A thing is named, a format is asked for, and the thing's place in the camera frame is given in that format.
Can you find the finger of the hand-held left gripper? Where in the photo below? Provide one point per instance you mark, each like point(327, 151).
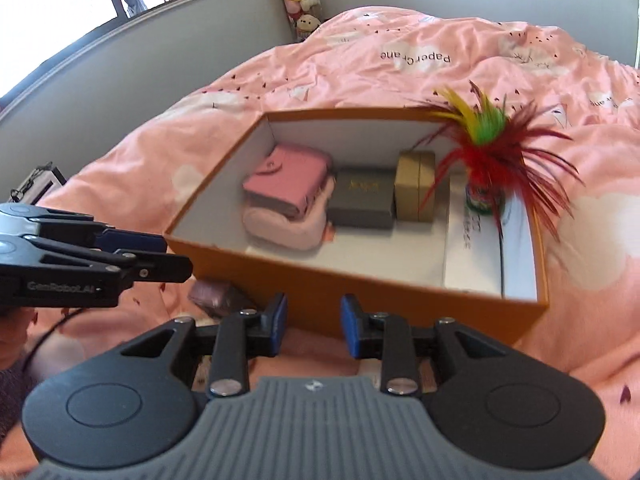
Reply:
point(135, 242)
point(165, 267)

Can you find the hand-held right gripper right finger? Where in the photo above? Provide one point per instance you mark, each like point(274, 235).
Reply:
point(350, 327)

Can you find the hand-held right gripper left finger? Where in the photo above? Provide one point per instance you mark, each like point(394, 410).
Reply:
point(280, 325)

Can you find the orange cardboard box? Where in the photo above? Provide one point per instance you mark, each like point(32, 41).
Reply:
point(350, 305)

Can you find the grey box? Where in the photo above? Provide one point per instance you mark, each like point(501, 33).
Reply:
point(360, 200)

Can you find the pink snap wallet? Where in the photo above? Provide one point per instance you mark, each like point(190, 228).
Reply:
point(285, 180)

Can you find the tan cardboard box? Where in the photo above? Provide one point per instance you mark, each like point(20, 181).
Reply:
point(412, 185)

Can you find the colourful feather shuttlecock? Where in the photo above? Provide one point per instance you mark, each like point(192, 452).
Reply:
point(487, 160)

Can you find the person's left forearm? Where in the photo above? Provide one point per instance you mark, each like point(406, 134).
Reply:
point(12, 340)

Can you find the purple pouch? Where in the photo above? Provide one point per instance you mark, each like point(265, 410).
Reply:
point(215, 297)

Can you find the pink plush pouch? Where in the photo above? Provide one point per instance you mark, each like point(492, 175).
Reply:
point(280, 232)

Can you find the small white stand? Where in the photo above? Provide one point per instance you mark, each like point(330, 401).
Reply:
point(42, 180)

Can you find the white flat box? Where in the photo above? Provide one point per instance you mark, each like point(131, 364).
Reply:
point(475, 260)

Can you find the window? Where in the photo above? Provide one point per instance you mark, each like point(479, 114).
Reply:
point(50, 5)

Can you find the pink printed blanket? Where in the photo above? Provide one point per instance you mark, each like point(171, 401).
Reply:
point(350, 60)

